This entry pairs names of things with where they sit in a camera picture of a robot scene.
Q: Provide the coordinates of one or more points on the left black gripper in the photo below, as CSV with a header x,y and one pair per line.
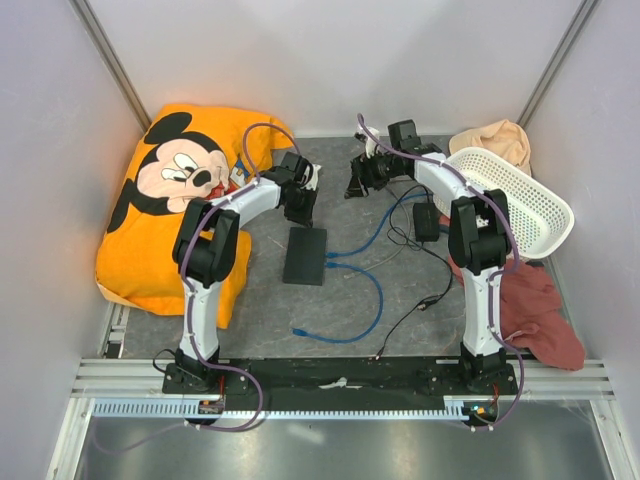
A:
x,y
305,217

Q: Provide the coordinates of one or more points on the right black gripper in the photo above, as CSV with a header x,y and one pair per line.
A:
x,y
361,166

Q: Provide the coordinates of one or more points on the black network switch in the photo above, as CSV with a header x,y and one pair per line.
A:
x,y
305,257

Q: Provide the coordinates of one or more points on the black power adapter brick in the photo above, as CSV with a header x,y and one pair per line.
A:
x,y
426,222

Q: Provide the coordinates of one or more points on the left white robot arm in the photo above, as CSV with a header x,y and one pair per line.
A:
x,y
205,249

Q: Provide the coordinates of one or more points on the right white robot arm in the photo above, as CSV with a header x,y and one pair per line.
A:
x,y
480,236

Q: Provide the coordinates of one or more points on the orange Mickey Mouse pillow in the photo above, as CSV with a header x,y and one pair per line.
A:
x,y
188,152

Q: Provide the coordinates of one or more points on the peach cloth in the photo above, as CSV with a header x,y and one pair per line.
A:
x,y
504,138

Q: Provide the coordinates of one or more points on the white perforated plastic basket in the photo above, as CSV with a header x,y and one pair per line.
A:
x,y
540,220

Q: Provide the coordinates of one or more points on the red cloth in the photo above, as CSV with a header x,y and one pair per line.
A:
x,y
530,318

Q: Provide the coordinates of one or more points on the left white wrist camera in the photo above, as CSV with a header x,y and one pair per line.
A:
x,y
311,177

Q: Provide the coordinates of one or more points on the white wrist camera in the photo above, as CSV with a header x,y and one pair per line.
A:
x,y
311,177
370,140

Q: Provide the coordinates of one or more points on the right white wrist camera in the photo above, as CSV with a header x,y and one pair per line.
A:
x,y
370,140

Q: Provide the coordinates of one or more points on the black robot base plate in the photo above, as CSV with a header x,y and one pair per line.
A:
x,y
335,381

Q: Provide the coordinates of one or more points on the grey slotted cable duct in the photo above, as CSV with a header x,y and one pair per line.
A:
x,y
192,409

